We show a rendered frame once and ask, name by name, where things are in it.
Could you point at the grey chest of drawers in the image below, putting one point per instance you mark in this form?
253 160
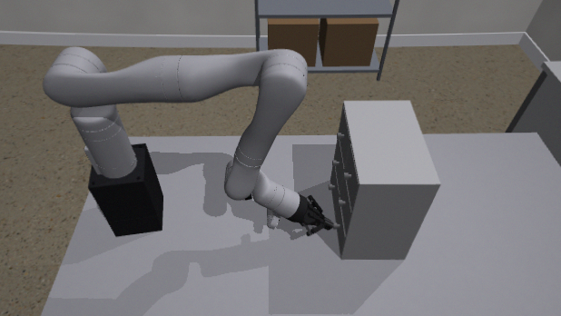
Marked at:
397 180

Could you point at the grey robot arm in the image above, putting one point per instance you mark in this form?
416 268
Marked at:
281 75

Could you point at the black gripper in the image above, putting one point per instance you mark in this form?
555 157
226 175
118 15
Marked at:
307 215

